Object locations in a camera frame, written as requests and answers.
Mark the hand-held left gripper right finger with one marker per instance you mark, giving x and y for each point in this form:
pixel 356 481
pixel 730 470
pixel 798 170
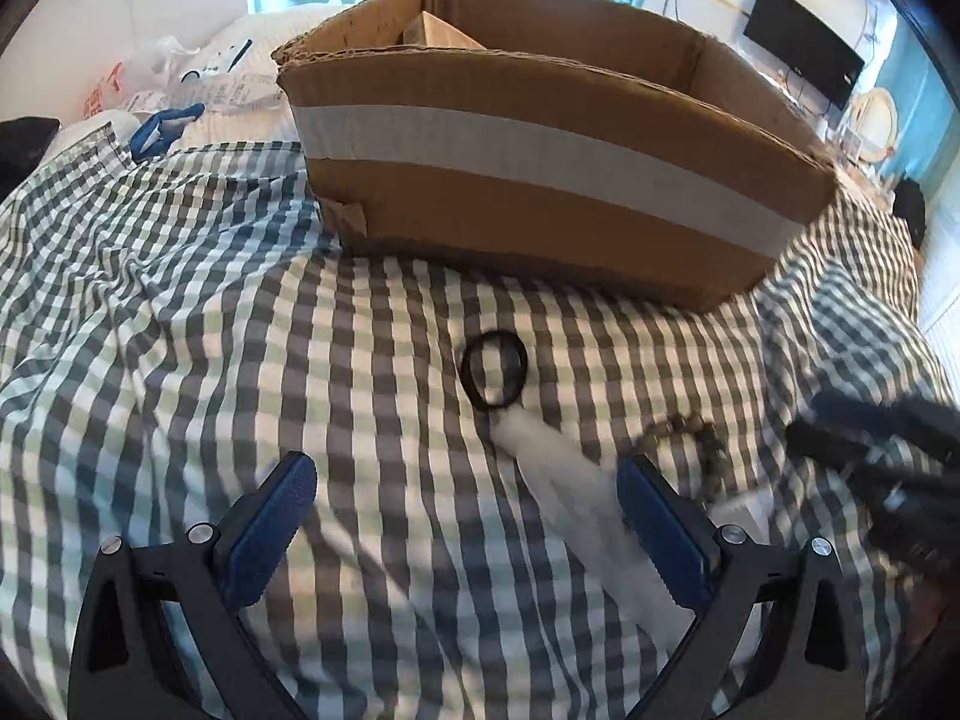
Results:
pixel 660 532

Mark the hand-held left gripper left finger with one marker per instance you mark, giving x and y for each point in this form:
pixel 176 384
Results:
pixel 270 525

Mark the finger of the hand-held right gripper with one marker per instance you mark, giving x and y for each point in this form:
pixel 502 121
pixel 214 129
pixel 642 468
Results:
pixel 832 442
pixel 885 412

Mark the brown cardboard box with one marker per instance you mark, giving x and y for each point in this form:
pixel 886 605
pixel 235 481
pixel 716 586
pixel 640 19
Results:
pixel 525 210

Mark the checkered blanket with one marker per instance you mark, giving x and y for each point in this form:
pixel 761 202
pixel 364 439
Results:
pixel 225 352

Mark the dark rounded object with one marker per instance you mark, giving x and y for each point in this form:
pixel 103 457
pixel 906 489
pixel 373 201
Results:
pixel 910 210

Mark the white oval mirror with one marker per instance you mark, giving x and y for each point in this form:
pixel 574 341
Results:
pixel 859 101

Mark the white cloth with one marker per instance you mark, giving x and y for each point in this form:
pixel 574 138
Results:
pixel 97 126

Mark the black cloth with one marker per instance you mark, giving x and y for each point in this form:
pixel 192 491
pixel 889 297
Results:
pixel 26 139

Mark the white and red plastic bag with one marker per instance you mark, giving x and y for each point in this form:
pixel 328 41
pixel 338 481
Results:
pixel 135 82

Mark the black wall television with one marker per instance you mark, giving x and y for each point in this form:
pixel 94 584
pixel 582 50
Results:
pixel 802 37

